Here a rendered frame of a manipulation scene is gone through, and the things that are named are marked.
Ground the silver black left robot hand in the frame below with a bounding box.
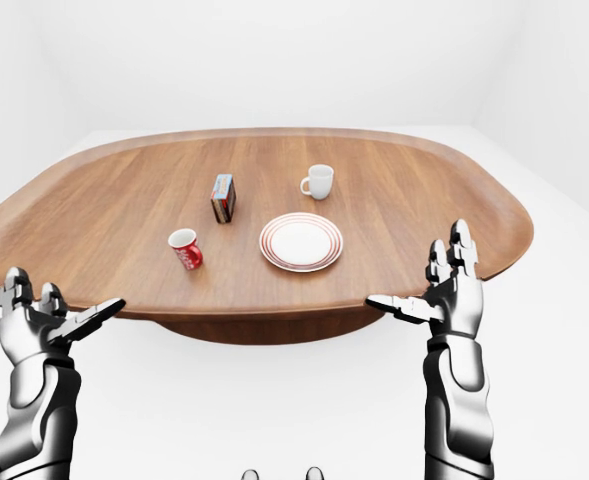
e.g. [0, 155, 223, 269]
[0, 266, 127, 367]

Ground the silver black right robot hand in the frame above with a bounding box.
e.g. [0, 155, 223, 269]
[365, 218, 485, 344]

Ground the white plate with red rings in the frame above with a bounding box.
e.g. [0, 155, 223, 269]
[258, 211, 345, 274]

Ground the red mug with white print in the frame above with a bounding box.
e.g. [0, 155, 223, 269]
[167, 227, 205, 272]

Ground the printed food box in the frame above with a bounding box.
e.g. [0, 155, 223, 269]
[210, 173, 238, 225]

